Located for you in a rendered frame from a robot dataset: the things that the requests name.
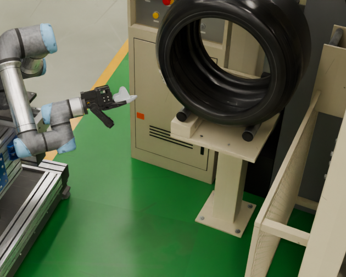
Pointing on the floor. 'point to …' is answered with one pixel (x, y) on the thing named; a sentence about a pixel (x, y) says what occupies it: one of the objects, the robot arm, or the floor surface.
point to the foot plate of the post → (246, 211)
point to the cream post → (232, 167)
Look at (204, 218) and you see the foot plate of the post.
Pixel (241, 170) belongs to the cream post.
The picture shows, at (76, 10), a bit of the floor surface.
